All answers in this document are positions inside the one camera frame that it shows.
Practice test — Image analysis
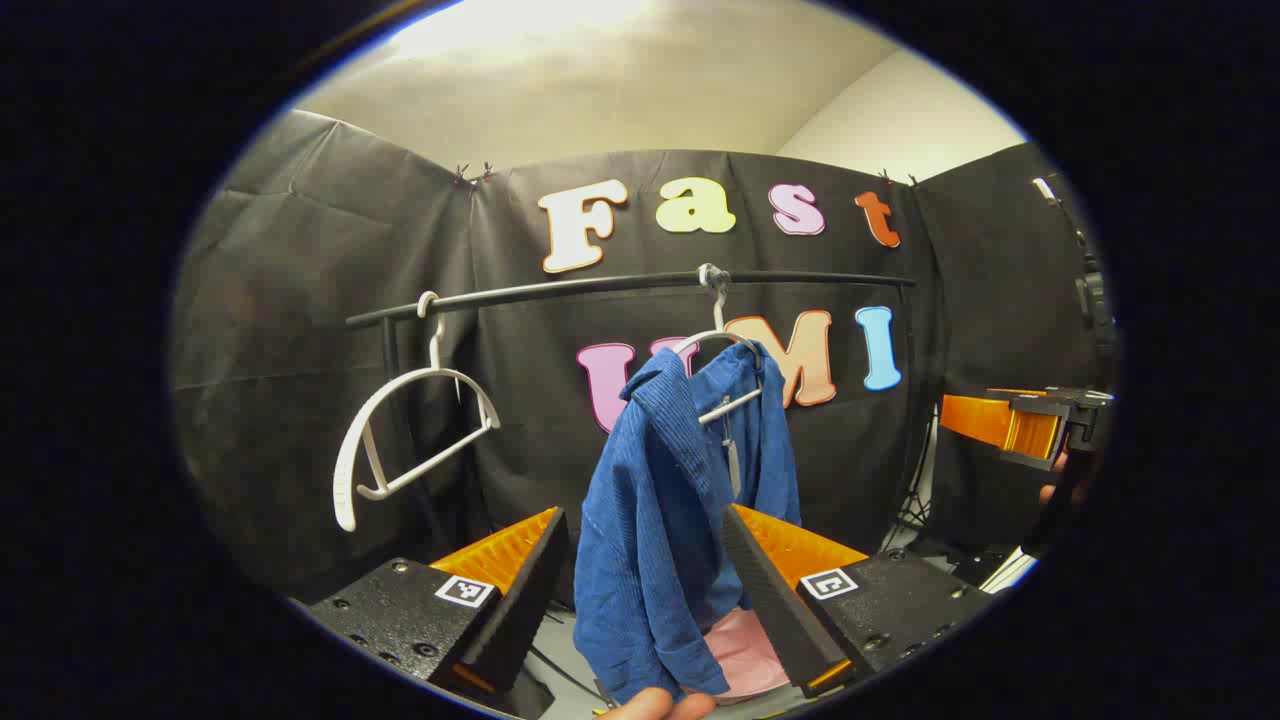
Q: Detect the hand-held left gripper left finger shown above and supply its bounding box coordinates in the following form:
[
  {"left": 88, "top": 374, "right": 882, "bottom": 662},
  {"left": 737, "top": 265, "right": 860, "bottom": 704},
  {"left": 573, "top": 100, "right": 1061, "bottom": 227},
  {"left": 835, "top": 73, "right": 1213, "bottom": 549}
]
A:
[{"left": 305, "top": 505, "right": 571, "bottom": 699}]

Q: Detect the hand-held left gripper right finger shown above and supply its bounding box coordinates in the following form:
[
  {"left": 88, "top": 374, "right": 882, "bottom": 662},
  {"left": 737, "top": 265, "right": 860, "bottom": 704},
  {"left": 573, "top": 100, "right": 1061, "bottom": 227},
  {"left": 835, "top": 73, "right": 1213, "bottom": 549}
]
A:
[{"left": 720, "top": 503, "right": 1001, "bottom": 699}]

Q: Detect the pink laundry hamper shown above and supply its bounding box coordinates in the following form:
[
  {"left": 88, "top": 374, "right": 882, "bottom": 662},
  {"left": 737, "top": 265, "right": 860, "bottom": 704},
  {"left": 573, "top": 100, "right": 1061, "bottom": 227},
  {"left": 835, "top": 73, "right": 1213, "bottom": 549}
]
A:
[{"left": 685, "top": 605, "right": 793, "bottom": 704}]

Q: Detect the blue corduroy shirt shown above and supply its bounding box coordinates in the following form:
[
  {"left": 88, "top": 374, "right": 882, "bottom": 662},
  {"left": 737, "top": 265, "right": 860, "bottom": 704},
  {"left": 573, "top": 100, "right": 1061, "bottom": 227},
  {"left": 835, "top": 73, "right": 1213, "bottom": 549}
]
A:
[{"left": 573, "top": 340, "right": 803, "bottom": 706}]

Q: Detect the white plastic clothes hanger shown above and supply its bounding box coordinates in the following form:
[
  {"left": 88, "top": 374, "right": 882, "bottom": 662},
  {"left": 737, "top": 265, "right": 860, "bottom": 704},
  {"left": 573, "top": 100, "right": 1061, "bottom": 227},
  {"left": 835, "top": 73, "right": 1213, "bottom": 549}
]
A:
[
  {"left": 333, "top": 290, "right": 501, "bottom": 533},
  {"left": 668, "top": 264, "right": 766, "bottom": 427}
]

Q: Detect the black tripod stand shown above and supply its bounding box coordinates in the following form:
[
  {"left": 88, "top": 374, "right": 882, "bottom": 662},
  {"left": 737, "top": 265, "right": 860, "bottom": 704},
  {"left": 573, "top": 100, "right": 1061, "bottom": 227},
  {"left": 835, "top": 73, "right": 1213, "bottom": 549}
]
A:
[{"left": 893, "top": 415, "right": 943, "bottom": 533}]

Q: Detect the black equipment stand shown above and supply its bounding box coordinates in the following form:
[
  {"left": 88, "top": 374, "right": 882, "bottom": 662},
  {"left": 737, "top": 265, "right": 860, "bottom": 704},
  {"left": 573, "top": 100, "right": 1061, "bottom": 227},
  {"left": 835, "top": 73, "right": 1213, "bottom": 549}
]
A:
[{"left": 1030, "top": 175, "right": 1117, "bottom": 353}]

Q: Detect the black backdrop cloth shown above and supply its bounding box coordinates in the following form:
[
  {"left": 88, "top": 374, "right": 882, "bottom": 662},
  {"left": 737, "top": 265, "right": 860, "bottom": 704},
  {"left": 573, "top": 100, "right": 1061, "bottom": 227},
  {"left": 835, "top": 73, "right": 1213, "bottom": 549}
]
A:
[{"left": 170, "top": 108, "right": 1106, "bottom": 601}]

